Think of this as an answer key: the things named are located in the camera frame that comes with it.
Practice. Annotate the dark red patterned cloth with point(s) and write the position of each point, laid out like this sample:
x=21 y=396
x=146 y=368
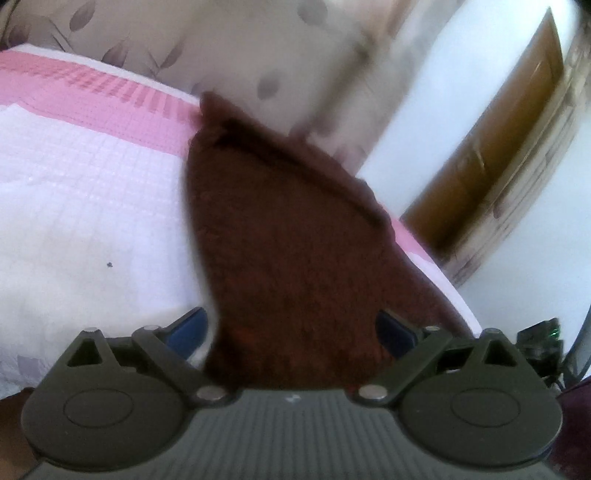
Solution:
x=286 y=258

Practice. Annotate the pink and white bed cover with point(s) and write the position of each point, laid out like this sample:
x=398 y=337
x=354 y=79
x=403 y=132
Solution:
x=92 y=207

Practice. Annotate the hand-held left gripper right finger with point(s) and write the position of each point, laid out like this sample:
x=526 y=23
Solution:
x=392 y=334

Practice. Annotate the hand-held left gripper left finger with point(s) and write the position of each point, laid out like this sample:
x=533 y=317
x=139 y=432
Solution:
x=189 y=331

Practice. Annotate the brown wooden door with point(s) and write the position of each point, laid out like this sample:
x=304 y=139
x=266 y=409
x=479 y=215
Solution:
x=498 y=152

